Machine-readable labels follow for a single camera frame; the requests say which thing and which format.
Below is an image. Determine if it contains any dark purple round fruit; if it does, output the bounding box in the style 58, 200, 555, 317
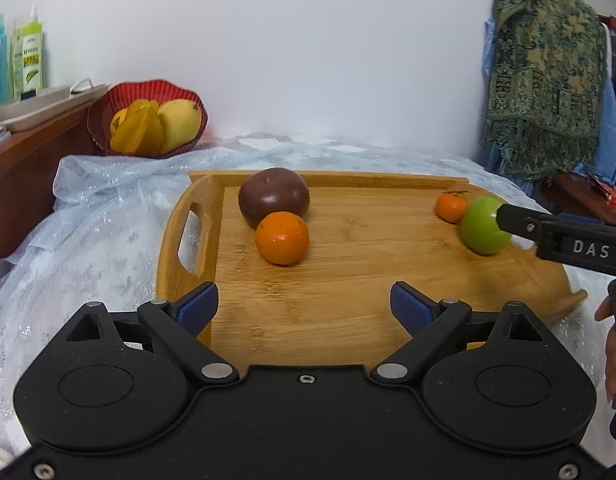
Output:
238, 167, 310, 229

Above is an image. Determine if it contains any white snowflake table cloth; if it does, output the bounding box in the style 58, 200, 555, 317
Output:
0, 133, 614, 466

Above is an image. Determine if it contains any yellow mango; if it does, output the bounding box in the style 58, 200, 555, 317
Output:
157, 99, 201, 155

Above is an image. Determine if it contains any white rectangular tray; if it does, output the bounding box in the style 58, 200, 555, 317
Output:
0, 84, 108, 133

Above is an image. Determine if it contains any small orange mandarin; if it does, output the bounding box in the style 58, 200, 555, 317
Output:
434, 191, 469, 224

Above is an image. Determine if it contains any patterned green fringed shawl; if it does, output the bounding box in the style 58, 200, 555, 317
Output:
482, 0, 607, 181

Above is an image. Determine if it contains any green apple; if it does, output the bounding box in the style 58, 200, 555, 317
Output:
460, 196, 512, 256

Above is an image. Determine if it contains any person right hand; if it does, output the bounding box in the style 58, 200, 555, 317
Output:
594, 297, 616, 402

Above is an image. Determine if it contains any yellow star fruit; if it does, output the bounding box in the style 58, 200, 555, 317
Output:
110, 100, 163, 157

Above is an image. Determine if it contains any red fruit bowl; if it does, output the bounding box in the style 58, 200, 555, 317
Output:
87, 79, 208, 158

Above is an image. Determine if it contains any wooden bamboo tray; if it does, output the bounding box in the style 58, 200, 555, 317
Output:
156, 171, 586, 372

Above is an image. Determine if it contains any orange tangerine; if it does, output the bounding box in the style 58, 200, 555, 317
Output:
255, 211, 310, 266

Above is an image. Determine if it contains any green white tube bottle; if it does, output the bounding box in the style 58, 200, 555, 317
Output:
20, 4, 43, 96

